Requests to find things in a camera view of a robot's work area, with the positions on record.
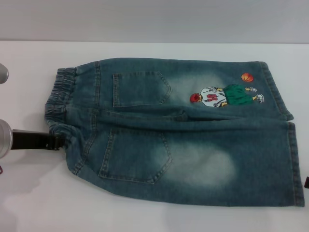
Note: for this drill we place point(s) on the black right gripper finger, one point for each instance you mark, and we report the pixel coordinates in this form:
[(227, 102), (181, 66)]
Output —
[(307, 182)]

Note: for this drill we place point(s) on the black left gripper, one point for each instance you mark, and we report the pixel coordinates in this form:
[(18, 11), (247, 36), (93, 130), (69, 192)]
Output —
[(29, 140)]

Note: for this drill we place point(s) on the blue denim shorts with cartoon print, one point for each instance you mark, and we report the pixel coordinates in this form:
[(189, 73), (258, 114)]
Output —
[(193, 145)]

